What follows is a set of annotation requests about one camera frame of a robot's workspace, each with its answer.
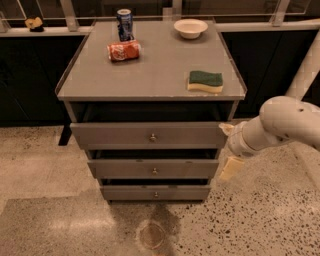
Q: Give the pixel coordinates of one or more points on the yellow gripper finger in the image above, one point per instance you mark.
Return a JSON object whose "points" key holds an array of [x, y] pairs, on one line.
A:
{"points": [[232, 166], [226, 128]]}

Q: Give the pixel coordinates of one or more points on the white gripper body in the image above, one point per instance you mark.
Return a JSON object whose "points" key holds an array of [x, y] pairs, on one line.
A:
{"points": [[236, 141]]}

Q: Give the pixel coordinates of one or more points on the grey top drawer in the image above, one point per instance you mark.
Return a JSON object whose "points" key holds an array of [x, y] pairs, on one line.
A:
{"points": [[149, 135]]}

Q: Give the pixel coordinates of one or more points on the grey drawer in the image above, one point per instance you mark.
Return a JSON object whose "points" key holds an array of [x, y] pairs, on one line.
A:
{"points": [[149, 135], [155, 192], [152, 168]]}

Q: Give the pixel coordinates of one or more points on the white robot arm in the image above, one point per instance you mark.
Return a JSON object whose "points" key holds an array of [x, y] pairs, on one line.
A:
{"points": [[281, 119]]}

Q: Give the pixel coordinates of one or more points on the grey drawer cabinet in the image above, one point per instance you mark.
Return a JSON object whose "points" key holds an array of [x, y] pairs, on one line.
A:
{"points": [[151, 88]]}

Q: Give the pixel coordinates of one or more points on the grey bottom drawer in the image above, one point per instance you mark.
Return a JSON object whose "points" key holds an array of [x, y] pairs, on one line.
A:
{"points": [[155, 192]]}

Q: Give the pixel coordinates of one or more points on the grey middle drawer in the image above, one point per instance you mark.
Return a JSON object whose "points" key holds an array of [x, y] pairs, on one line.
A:
{"points": [[152, 168]]}

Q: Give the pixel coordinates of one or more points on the green yellow sponge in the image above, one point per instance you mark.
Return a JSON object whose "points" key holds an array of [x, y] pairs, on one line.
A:
{"points": [[205, 81]]}

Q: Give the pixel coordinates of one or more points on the round floor drain cover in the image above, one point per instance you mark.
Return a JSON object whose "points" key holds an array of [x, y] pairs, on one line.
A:
{"points": [[151, 235]]}

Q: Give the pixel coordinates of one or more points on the white bowl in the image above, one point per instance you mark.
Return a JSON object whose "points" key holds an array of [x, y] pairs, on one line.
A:
{"points": [[190, 28]]}

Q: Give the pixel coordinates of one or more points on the metal window railing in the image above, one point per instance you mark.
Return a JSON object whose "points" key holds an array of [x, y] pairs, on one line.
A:
{"points": [[228, 15]]}

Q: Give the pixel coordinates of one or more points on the orange soda can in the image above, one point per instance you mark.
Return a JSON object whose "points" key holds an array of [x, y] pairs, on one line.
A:
{"points": [[126, 50]]}

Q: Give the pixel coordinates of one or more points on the blue soda can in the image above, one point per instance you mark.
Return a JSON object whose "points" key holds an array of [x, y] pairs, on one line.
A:
{"points": [[125, 24]]}

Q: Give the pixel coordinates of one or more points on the small yellow black object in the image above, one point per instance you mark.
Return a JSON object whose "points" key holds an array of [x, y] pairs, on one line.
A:
{"points": [[34, 24]]}

